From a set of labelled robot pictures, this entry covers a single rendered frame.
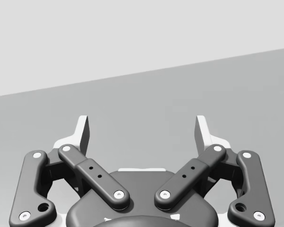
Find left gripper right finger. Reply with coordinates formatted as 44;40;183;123
154;115;276;227

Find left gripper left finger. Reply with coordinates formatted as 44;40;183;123
9;115;131;227

